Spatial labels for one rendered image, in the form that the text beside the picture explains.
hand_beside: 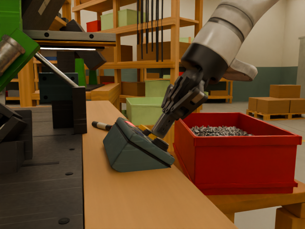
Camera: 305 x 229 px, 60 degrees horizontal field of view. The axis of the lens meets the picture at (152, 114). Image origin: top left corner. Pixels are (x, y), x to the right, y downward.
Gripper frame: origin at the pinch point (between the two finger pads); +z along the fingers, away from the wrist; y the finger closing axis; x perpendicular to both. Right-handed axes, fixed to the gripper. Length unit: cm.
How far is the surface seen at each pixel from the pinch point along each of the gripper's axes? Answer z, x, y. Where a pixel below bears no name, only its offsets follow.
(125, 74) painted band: -82, 116, -888
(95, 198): 11.1, -6.8, 12.9
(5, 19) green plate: -0.3, -30.1, -8.5
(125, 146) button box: 5.4, -5.1, 5.7
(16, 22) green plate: -0.9, -28.6, -8.4
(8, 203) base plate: 16.4, -14.3, 11.5
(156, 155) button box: 4.0, -0.4, 5.8
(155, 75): -130, 189, -816
